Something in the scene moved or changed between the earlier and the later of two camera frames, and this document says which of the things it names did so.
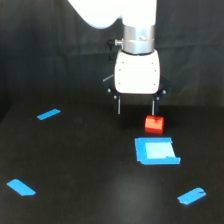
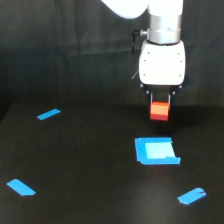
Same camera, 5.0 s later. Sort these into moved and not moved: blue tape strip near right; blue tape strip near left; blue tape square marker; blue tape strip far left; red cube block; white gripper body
Moved: white gripper body; red cube block
Not moved: blue tape strip near right; blue tape strip far left; blue tape square marker; blue tape strip near left
